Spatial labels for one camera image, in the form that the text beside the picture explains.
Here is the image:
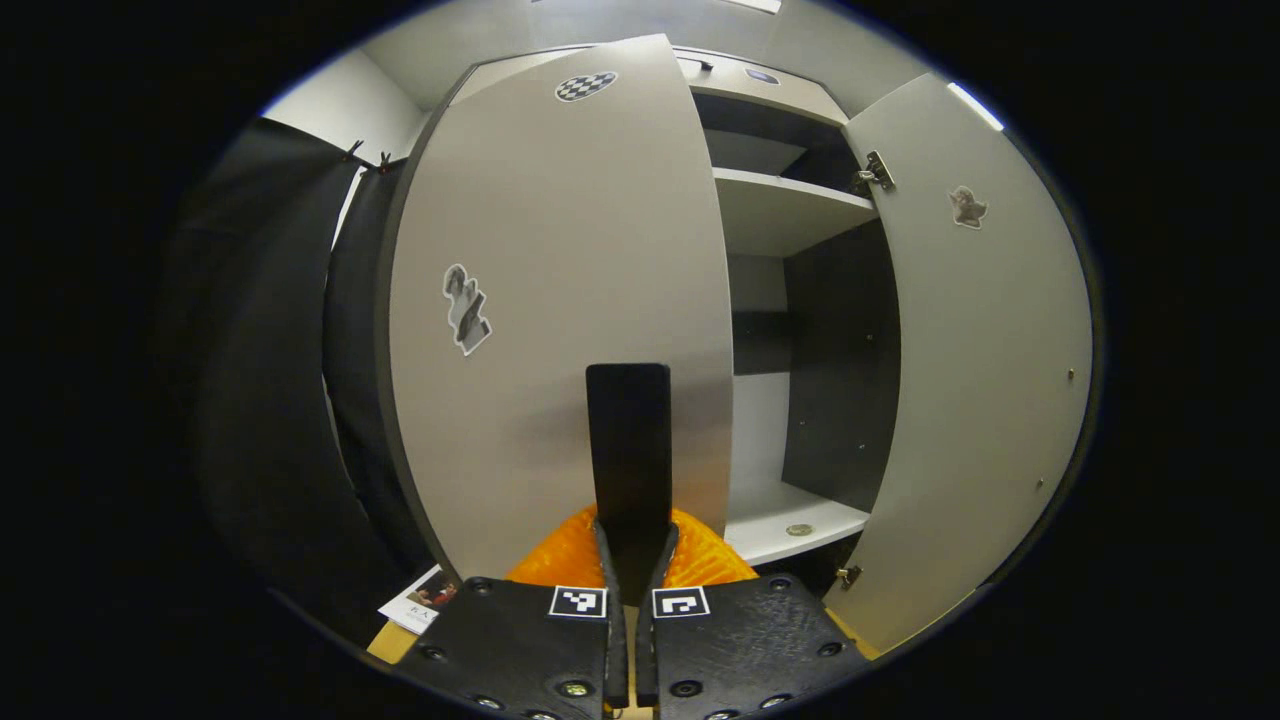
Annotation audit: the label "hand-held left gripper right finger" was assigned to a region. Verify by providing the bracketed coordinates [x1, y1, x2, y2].
[636, 508, 871, 720]

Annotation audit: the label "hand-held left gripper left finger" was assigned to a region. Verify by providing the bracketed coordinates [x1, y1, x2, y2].
[420, 505, 629, 720]

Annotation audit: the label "shoe cabinet door checkered sticker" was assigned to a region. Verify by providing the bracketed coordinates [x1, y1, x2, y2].
[385, 33, 738, 606]

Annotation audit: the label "shoe cabinet door square stickers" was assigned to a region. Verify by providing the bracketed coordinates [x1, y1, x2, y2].
[822, 72, 1094, 658]

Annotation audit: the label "grey double-door shoe cabinet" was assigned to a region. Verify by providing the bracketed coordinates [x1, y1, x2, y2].
[375, 45, 906, 601]

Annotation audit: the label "grey cabinet drawer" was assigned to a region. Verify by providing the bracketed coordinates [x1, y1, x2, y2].
[675, 48, 851, 128]

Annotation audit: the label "white book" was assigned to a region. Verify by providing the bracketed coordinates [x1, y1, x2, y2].
[378, 565, 461, 636]

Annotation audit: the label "black backdrop cloth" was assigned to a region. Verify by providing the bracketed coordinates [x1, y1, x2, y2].
[185, 118, 441, 646]

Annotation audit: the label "narrow ceiling light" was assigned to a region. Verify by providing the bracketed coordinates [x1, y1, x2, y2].
[945, 82, 1005, 132]

